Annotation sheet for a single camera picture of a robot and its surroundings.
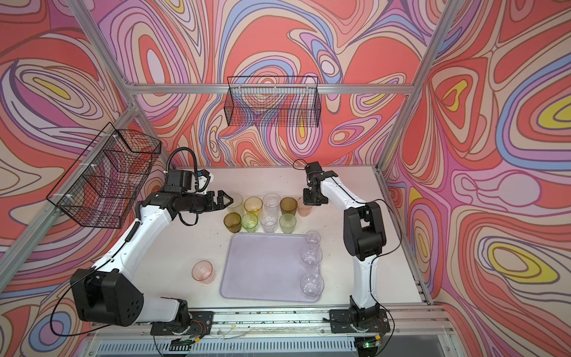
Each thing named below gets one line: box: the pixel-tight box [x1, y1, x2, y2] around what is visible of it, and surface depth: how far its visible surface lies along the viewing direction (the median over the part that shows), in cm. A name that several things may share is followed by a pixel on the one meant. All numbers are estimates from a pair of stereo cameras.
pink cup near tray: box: [191, 260, 216, 285], surface depth 82 cm
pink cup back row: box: [297, 196, 313, 218], surface depth 101 cm
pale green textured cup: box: [278, 213, 297, 235], surface depth 95 cm
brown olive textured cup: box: [279, 196, 299, 216], surface depth 98 cm
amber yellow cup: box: [243, 196, 264, 218], surface depth 98 cm
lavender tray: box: [220, 233, 321, 302], surface depth 88 cm
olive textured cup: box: [223, 211, 242, 234], surface depth 95 cm
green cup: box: [240, 212, 259, 233], surface depth 97 cm
